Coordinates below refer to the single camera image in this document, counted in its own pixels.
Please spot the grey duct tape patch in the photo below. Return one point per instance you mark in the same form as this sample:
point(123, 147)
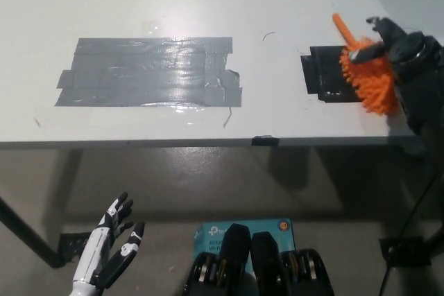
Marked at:
point(149, 72)

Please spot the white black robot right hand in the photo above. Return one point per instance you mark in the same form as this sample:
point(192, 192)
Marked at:
point(399, 46)

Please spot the orange fluffy duster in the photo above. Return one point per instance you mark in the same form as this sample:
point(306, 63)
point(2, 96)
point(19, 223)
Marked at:
point(373, 84)

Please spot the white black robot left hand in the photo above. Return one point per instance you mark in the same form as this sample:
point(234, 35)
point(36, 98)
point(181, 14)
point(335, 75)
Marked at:
point(93, 251)

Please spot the teal router box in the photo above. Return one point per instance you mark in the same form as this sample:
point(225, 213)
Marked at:
point(211, 233)

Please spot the black tape square patch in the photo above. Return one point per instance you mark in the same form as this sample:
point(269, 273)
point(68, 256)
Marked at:
point(326, 74)

